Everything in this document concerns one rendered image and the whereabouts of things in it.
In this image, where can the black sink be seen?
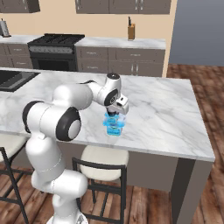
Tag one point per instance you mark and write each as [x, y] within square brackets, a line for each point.
[13, 79]

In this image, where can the cream stool with black frame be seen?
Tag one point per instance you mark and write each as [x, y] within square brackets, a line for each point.
[8, 144]
[103, 162]

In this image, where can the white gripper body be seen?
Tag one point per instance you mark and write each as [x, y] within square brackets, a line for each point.
[120, 109]

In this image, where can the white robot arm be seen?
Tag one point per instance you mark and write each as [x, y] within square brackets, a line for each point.
[55, 116]

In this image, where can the grey base cupboards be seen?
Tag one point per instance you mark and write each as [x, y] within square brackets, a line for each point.
[14, 55]
[134, 61]

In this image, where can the black stove with oven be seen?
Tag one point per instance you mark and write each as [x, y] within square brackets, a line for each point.
[55, 52]

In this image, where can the grey wall cupboards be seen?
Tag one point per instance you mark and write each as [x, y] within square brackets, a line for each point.
[17, 5]
[122, 5]

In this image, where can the wooden knife block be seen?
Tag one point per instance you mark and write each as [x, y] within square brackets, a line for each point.
[131, 31]

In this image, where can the grey kitchen island base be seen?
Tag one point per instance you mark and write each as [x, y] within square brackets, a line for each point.
[151, 172]

